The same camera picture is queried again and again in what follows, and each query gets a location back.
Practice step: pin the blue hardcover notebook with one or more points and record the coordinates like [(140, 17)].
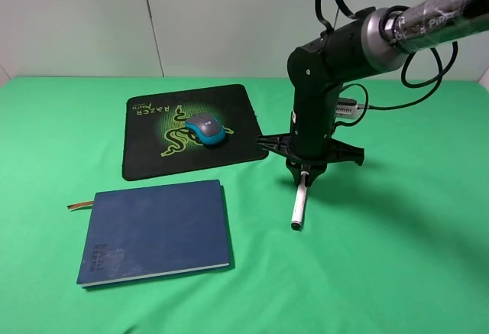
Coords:
[(155, 231)]

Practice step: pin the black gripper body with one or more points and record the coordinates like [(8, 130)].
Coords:
[(336, 152)]

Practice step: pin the grey blue computer mouse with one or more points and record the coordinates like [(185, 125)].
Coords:
[(207, 128)]

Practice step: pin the black green logo mouse pad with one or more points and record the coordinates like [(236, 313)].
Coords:
[(157, 142)]

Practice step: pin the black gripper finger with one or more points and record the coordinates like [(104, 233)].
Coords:
[(295, 169), (313, 172)]

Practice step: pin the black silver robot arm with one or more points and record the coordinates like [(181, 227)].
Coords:
[(375, 41)]

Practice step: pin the brown ribbon bookmark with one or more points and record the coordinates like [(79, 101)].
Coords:
[(82, 205)]

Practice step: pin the white black marker pen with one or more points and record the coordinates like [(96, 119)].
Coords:
[(299, 203)]

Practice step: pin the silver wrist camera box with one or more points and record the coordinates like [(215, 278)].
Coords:
[(347, 108)]

